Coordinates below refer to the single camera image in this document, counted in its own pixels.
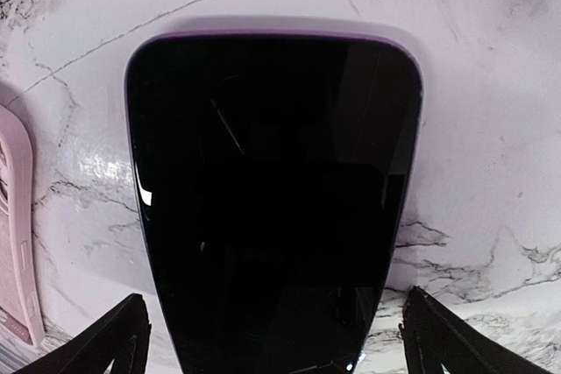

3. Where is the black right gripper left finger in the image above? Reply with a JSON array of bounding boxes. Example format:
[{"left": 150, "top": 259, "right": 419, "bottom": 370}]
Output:
[{"left": 18, "top": 293, "right": 152, "bottom": 374}]

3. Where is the black phone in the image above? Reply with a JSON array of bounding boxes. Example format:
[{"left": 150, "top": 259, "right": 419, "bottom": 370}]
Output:
[{"left": 125, "top": 33, "right": 422, "bottom": 373}]

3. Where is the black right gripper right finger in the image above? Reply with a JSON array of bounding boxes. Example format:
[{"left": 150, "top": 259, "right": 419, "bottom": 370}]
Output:
[{"left": 399, "top": 286, "right": 546, "bottom": 374}]

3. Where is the pink phone case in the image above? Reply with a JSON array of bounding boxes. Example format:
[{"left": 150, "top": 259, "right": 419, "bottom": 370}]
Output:
[{"left": 1, "top": 108, "right": 45, "bottom": 347}]

